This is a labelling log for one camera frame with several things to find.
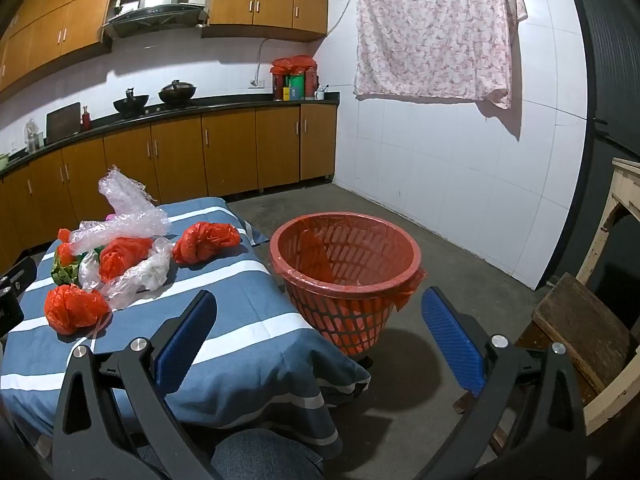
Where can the black kitchen countertop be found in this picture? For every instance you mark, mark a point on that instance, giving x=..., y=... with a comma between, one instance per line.
x=225, y=104

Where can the steel range hood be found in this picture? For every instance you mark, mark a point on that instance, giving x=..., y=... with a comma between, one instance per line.
x=160, y=10

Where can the red bag over containers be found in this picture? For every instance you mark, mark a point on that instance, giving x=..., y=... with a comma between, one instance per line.
x=294, y=64

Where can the small red plastic bag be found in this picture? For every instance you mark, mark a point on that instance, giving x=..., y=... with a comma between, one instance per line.
x=64, y=252

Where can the worn wooden board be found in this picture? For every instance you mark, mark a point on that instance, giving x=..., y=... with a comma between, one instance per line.
x=580, y=330

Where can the pale green bowl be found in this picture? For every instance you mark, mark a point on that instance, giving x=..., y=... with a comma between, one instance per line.
x=3, y=161

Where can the tall red bottle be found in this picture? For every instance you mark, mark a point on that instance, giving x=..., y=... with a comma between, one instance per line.
x=311, y=82

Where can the clear glass jar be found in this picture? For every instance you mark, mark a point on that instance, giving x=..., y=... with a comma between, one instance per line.
x=33, y=139

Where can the large red plastic bag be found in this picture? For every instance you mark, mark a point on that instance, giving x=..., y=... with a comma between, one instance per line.
x=205, y=242

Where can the dark cutting board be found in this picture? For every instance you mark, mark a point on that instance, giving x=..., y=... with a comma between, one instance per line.
x=63, y=122

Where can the white mug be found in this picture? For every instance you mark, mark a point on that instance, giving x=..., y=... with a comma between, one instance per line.
x=319, y=94

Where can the red plastic lattice basket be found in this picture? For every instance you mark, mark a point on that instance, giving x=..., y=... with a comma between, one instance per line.
x=350, y=322

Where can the blue striped tablecloth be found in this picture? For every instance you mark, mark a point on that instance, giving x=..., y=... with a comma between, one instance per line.
x=240, y=320

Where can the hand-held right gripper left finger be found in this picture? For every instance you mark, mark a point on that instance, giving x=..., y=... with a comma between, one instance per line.
x=182, y=340

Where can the person's jeans leg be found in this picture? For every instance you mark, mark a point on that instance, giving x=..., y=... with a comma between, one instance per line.
x=260, y=452

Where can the red canister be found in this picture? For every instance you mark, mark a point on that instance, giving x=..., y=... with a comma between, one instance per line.
x=277, y=86

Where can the green canister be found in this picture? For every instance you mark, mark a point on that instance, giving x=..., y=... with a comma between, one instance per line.
x=296, y=86

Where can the worn wooden chair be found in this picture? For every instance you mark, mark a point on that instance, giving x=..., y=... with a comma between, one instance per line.
x=622, y=185

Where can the black wok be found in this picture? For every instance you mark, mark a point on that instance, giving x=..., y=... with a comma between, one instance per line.
x=131, y=103

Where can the wooden base cabinets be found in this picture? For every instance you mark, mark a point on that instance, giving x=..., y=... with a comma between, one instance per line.
x=230, y=145

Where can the white wall socket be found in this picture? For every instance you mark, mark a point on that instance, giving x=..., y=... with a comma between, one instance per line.
x=256, y=83

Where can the green plastic bag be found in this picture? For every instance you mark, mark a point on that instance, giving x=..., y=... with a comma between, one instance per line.
x=64, y=274

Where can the clear bubble wrap sheet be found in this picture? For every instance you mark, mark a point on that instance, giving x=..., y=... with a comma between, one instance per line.
x=120, y=227

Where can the pink floral hanging cloth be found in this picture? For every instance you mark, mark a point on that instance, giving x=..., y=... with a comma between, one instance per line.
x=430, y=30

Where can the small red bottle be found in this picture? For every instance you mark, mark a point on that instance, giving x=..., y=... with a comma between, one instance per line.
x=86, y=120

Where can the black pot with lid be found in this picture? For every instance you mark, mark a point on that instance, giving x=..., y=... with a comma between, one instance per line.
x=176, y=93

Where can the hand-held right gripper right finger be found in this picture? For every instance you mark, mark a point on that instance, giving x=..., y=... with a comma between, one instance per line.
x=450, y=335

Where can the clear white plastic bag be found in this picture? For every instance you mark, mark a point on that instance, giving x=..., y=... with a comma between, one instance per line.
x=145, y=272

